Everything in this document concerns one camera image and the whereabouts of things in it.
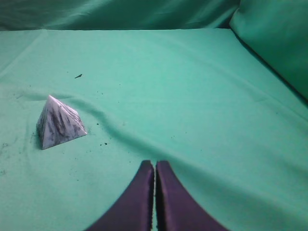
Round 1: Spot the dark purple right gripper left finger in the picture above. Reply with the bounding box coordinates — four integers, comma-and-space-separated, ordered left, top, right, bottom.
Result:
87, 160, 154, 231

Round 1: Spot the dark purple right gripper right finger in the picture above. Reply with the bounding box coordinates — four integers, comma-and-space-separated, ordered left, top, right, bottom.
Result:
156, 161, 227, 231

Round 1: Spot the white marbled square pyramid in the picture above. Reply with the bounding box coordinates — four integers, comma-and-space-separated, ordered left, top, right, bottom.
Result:
36, 95, 88, 150

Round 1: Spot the green backdrop cloth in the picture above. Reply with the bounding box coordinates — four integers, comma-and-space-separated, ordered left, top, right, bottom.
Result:
0, 0, 308, 97

